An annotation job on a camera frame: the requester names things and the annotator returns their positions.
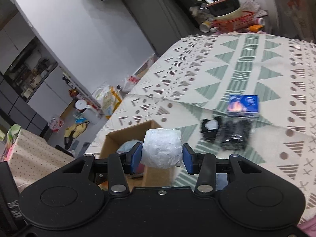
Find light blue soft pack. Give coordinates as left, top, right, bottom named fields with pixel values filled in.
left=116, top=140, right=144, bottom=155

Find orange plastic basket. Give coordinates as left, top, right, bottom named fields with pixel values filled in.
left=212, top=11, right=256, bottom=34

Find patterned cream green blanket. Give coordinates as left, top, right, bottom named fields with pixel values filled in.
left=85, top=33, right=316, bottom=228

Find dotted beige cloth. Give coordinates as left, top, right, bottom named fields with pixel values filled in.
left=0, top=128, right=76, bottom=193

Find clear and yellow plastic bag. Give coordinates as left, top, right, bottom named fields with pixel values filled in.
left=92, top=83, right=123, bottom=119

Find black cloth with white tag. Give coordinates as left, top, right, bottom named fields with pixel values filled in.
left=199, top=116, right=223, bottom=142

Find grey cabinet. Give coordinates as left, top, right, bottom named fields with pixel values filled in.
left=0, top=0, right=95, bottom=140

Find cardboard box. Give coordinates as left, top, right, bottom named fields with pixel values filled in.
left=99, top=120, right=180, bottom=189

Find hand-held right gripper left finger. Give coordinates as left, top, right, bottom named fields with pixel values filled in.
left=61, top=142, right=144, bottom=194

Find white tissue roll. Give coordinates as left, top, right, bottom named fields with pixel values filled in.
left=141, top=128, right=184, bottom=170

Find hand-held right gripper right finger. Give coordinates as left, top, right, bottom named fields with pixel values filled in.
left=182, top=143, right=262, bottom=193

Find white paper cup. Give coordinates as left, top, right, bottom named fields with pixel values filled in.
left=199, top=21, right=213, bottom=33

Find black and beige bowl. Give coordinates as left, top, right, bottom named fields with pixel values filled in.
left=206, top=0, right=244, bottom=21

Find yellow slippers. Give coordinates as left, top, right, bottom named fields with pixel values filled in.
left=64, top=122, right=90, bottom=139

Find white kettle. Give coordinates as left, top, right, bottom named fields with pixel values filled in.
left=75, top=99, right=100, bottom=126

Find blue printed box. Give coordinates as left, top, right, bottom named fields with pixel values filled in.
left=227, top=94, right=260, bottom=118

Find red patterned bag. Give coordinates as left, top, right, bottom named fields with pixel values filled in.
left=48, top=115, right=64, bottom=133

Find black packet in clear wrap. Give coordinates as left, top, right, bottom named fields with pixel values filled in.
left=218, top=117, right=253, bottom=151

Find white and red plastic bag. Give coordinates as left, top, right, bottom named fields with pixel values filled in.
left=122, top=75, right=139, bottom=93

